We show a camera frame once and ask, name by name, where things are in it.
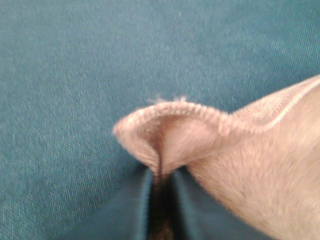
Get black tablecloth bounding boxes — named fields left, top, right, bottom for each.
left=0, top=0, right=320, bottom=240

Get brown towel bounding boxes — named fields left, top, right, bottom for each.
left=113, top=76, right=320, bottom=240

